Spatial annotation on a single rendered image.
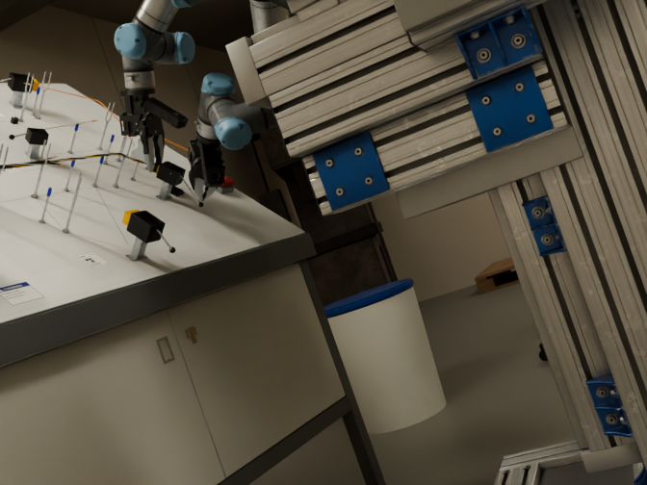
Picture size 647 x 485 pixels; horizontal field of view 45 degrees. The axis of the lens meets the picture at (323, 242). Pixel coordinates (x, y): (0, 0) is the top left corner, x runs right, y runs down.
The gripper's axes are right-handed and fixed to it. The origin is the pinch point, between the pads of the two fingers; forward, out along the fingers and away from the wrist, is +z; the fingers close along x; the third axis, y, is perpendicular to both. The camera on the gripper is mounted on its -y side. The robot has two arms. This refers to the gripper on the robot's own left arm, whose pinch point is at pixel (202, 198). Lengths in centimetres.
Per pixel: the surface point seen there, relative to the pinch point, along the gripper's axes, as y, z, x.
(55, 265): -32, -14, 40
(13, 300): -45, -19, 49
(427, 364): 12, 114, -116
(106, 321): -47, -12, 32
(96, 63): 338, 176, -30
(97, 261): -28.8, -10.6, 31.3
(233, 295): -26.9, 8.0, -2.0
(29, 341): -54, -19, 47
